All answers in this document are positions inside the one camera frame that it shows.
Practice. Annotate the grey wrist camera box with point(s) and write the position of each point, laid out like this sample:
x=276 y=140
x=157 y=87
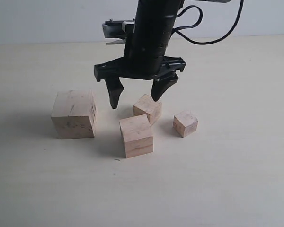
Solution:
x=118 y=28

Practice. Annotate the smallest wooden cube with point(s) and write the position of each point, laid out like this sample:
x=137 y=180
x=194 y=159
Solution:
x=185 y=123

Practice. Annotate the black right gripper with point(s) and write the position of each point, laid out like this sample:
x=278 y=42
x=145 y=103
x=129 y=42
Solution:
x=144 y=52

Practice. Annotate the second largest wooden cube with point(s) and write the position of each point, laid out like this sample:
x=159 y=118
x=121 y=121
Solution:
x=137 y=136

